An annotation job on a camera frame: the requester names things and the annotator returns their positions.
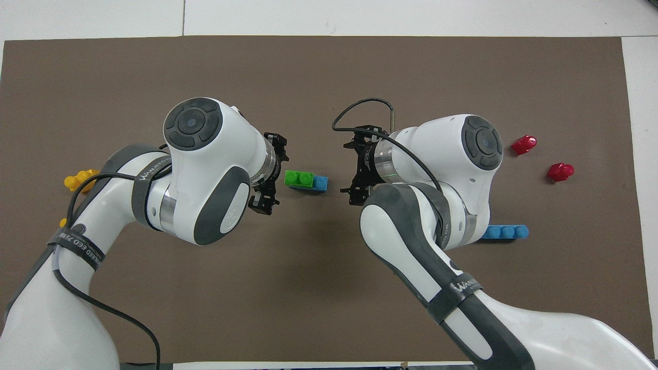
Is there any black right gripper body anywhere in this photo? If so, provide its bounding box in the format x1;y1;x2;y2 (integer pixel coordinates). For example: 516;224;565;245
357;141;383;188

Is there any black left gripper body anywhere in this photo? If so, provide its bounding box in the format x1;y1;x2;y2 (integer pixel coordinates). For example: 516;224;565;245
254;152;282;195

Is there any green two-stud block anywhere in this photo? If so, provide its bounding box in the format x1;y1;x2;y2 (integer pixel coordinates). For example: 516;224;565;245
284;170;314;188

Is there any blue three-stud block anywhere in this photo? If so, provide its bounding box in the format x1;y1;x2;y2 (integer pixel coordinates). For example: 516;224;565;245
288;175;328;193
481;225;529;241

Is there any red one-stud block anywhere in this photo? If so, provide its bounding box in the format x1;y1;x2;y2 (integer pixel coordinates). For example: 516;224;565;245
546;162;575;182
511;135;537;156

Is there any brown table mat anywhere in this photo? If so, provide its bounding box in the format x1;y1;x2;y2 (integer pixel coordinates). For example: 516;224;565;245
0;35;654;363

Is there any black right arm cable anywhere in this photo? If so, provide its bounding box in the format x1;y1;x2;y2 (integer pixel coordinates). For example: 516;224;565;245
332;98;446;242

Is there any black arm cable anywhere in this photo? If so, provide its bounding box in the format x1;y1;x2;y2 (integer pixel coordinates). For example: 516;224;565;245
53;172;161;370
332;98;446;242

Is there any grey right wrist strap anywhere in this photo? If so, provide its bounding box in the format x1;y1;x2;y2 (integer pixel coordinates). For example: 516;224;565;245
436;198;466;250

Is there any grey wrist strap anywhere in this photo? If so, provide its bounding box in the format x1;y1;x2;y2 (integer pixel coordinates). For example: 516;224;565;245
436;198;466;250
131;154;174;229

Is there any grey left wrist strap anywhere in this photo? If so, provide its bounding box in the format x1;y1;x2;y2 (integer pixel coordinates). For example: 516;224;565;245
131;154;174;229

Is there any grey right forearm strap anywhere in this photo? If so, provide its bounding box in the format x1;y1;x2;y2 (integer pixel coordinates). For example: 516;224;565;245
426;275;484;324

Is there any grey forearm strap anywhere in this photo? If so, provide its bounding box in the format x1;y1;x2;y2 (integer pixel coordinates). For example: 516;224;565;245
47;222;106;271
426;275;484;324

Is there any grey left forearm strap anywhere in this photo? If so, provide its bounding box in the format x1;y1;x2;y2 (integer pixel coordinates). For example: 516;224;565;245
47;222;106;271

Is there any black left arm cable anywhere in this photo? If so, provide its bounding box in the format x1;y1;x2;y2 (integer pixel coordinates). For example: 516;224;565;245
53;172;161;370

